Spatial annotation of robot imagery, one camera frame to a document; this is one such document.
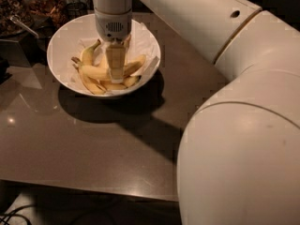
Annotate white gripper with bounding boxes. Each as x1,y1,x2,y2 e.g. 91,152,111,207
95,10,132,83

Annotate crosswise yellow banana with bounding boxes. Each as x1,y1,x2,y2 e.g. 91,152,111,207
71,54,146,81

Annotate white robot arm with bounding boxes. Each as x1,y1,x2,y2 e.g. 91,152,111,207
94,0,300,225

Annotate left yellow banana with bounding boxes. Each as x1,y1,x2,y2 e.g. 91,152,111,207
79,39,105,95

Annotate right yellow banana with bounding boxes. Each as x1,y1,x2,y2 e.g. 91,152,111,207
121,36,141,89

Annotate white bowl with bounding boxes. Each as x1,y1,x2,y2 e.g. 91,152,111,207
46,13,162,98

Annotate dark cup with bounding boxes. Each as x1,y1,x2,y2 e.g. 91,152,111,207
66,2,87,20

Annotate tray of dried snacks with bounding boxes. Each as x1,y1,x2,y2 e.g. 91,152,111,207
26,0,68,28

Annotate metal spoon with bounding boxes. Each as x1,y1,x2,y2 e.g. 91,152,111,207
9,15,39,38

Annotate glass jar of snacks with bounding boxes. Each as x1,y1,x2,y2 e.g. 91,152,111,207
0,0,34,38

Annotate black cables on floor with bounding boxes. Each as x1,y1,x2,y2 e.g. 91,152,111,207
0,203,41,225

